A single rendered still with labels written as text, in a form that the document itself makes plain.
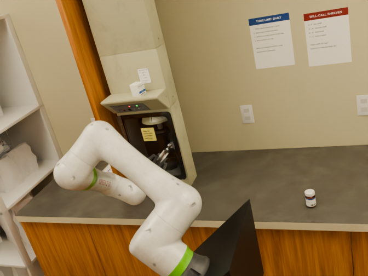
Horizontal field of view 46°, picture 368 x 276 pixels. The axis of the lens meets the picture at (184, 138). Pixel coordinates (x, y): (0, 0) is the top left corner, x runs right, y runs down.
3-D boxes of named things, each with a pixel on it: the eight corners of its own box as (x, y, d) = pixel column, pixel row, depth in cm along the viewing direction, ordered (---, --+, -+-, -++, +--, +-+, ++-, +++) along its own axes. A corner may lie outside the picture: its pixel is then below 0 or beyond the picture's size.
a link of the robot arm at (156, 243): (201, 248, 137) (153, 212, 136) (171, 288, 136) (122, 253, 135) (196, 240, 150) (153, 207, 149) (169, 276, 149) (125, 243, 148)
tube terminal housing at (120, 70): (155, 165, 268) (121, 44, 238) (204, 163, 256) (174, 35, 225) (138, 187, 248) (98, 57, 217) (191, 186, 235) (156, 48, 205)
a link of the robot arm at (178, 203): (205, 196, 135) (90, 108, 156) (173, 238, 134) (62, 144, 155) (213, 202, 147) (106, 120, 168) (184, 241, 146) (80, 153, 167)
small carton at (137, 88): (138, 92, 216) (135, 81, 213) (146, 92, 213) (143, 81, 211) (132, 96, 212) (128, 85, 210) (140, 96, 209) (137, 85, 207)
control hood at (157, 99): (115, 111, 229) (110, 94, 225) (171, 107, 216) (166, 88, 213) (105, 120, 220) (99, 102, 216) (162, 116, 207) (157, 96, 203)
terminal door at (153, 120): (137, 179, 245) (118, 115, 229) (187, 178, 233) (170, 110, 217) (137, 180, 244) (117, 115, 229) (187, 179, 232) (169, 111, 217)
